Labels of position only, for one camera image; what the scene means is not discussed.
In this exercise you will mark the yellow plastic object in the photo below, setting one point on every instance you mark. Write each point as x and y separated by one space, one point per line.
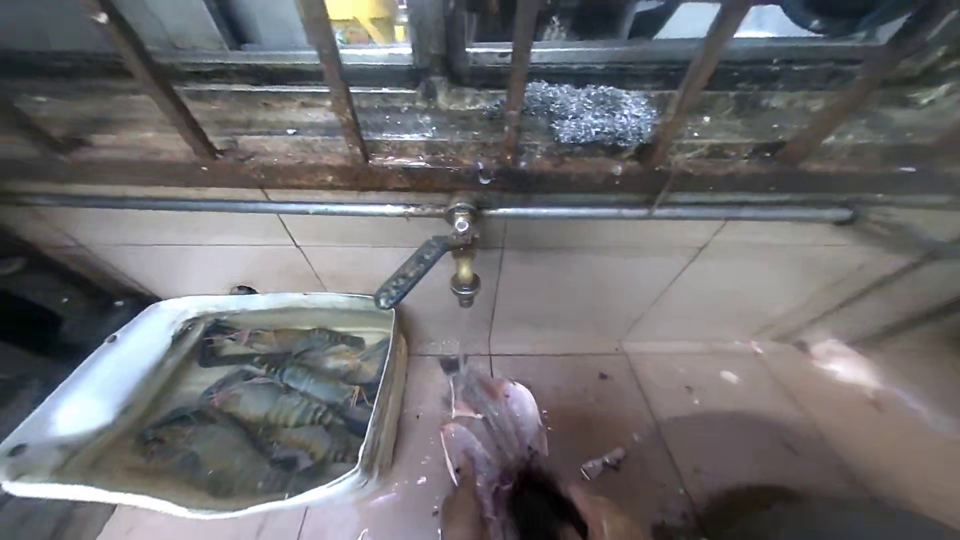
361 10

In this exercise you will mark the person's left hand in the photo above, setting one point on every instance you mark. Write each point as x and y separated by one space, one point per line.
462 510

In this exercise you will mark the pale pinkish fish piece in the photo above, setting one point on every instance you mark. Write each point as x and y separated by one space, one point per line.
844 364

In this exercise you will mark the dark round basin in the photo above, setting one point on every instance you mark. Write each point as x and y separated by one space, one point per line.
832 19

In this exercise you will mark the cut pale fish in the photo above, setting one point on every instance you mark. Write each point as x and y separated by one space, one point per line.
501 420

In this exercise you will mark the grey framed window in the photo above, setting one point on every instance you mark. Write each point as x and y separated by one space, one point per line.
436 45

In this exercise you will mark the small grey fish scrap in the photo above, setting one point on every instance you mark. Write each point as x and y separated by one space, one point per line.
602 463

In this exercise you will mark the brass tap with lever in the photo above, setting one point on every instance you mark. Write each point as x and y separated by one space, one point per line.
464 264

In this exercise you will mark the grey metal water pipe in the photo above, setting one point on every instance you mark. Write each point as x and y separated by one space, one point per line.
345 209

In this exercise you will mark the white plastic tub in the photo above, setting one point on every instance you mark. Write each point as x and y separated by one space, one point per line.
94 390

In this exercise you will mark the silver steel wool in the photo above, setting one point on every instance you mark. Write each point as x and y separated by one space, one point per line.
596 114

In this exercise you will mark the person's right hand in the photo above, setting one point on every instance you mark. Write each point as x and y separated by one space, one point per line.
609 523

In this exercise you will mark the pile of raw prawns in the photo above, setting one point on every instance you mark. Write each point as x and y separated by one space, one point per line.
277 409

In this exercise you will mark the rusty window bars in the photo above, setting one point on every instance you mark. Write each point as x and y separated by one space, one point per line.
517 82

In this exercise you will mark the person's left fingers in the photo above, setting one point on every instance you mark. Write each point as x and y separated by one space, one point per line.
463 487

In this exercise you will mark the small white scrap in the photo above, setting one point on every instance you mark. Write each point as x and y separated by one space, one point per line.
729 377

